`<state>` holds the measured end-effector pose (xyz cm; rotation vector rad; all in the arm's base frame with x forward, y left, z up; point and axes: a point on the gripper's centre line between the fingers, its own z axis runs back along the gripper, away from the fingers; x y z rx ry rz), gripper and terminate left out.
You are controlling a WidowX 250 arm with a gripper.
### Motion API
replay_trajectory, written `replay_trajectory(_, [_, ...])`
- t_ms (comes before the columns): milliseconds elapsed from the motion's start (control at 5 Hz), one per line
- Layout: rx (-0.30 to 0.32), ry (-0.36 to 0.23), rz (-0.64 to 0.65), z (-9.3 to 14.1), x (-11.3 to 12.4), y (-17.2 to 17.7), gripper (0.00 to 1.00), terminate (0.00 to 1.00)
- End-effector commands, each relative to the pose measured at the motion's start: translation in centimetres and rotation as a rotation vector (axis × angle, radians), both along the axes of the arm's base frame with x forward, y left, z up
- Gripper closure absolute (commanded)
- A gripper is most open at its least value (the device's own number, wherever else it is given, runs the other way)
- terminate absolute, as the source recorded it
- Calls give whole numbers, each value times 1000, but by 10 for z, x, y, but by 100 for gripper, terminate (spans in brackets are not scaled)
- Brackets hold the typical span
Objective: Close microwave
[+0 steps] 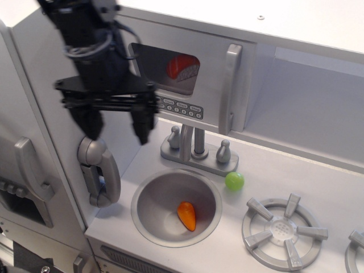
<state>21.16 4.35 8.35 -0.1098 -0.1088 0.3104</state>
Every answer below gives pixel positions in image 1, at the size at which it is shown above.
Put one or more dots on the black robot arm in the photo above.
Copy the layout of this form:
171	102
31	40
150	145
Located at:
93	42

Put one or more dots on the grey fridge door handle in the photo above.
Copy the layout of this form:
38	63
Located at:
31	170

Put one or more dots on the orange toy carrot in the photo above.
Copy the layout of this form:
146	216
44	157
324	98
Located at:
187	215

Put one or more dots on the green toy ball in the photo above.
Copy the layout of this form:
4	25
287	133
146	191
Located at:
234	181

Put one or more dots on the silver stove burner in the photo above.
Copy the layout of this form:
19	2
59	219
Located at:
282	234
356	243

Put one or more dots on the grey toy telephone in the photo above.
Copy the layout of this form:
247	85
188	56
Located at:
100	172

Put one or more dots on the silver toy faucet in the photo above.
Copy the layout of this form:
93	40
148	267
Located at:
186	145

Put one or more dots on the grey fridge ice dispenser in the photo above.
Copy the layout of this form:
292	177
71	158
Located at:
19	200

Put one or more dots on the white toy microwave door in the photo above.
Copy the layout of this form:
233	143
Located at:
218	98

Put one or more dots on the silver round sink bowl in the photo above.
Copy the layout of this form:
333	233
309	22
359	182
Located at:
155	203

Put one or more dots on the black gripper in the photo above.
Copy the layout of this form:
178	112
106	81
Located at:
105	82

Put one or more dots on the grey oven door handle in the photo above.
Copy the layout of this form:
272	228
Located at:
78	265

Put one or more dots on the white toy kitchen cabinet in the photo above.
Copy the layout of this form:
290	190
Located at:
303	135

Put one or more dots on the salmon sushi toy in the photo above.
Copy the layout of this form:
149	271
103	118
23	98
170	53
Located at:
182	67

